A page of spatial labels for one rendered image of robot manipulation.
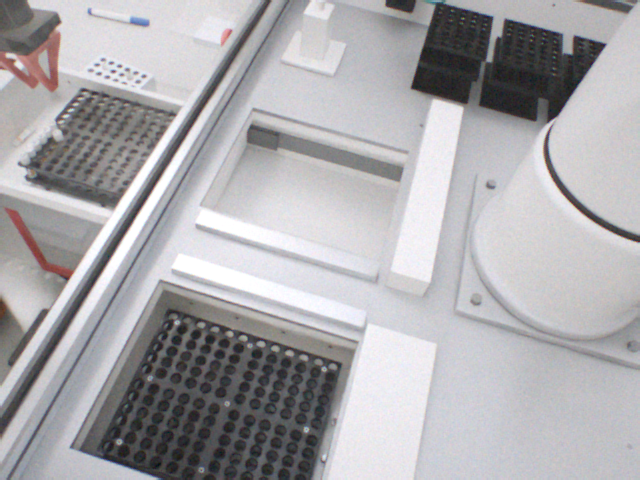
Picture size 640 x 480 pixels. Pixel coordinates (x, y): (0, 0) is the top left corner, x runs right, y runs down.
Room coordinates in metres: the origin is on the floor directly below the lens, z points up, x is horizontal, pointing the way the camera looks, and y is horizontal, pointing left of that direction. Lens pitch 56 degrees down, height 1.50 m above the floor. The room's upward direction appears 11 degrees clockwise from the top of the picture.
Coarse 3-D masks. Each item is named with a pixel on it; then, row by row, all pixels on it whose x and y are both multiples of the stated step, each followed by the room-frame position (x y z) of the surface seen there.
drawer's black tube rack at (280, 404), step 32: (192, 320) 0.27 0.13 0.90; (192, 352) 0.23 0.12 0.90; (224, 352) 0.24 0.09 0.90; (256, 352) 0.26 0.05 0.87; (160, 384) 0.18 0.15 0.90; (192, 384) 0.20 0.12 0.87; (224, 384) 0.21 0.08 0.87; (256, 384) 0.20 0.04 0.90; (288, 384) 0.21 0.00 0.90; (320, 384) 0.22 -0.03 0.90; (160, 416) 0.16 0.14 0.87; (192, 416) 0.16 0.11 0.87; (224, 416) 0.16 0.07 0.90; (256, 416) 0.17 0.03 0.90; (288, 416) 0.18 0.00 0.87; (320, 416) 0.19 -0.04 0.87; (128, 448) 0.12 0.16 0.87; (160, 448) 0.12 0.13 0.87; (192, 448) 0.12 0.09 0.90; (224, 448) 0.13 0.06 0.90; (256, 448) 0.14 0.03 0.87; (288, 448) 0.15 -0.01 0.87
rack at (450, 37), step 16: (432, 16) 0.79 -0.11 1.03; (448, 16) 0.79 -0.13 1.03; (464, 16) 0.80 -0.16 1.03; (480, 16) 0.81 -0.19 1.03; (432, 32) 0.74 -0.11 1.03; (448, 32) 0.75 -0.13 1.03; (464, 32) 0.76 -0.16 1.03; (480, 32) 0.77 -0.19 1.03; (432, 48) 0.75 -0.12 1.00; (448, 48) 0.71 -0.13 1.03; (464, 48) 0.72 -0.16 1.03; (480, 48) 0.73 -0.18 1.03; (432, 64) 0.71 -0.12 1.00; (448, 64) 0.72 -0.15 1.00; (464, 64) 0.73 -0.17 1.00; (480, 64) 0.73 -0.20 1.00; (416, 80) 0.73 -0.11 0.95; (432, 80) 0.74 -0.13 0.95; (448, 80) 0.74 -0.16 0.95; (464, 80) 0.72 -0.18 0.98; (448, 96) 0.71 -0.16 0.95; (464, 96) 0.71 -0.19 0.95
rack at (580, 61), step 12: (576, 36) 0.80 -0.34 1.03; (576, 48) 0.77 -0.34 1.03; (588, 48) 0.78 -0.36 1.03; (600, 48) 0.78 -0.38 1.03; (564, 60) 0.79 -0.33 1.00; (576, 60) 0.74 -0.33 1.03; (588, 60) 0.75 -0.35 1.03; (564, 72) 0.75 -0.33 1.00; (576, 72) 0.71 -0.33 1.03; (552, 84) 0.79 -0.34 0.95; (564, 84) 0.72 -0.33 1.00; (576, 84) 0.73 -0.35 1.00; (552, 96) 0.76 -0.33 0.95; (564, 96) 0.69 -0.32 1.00; (552, 108) 0.72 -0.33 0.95; (552, 120) 0.70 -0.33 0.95
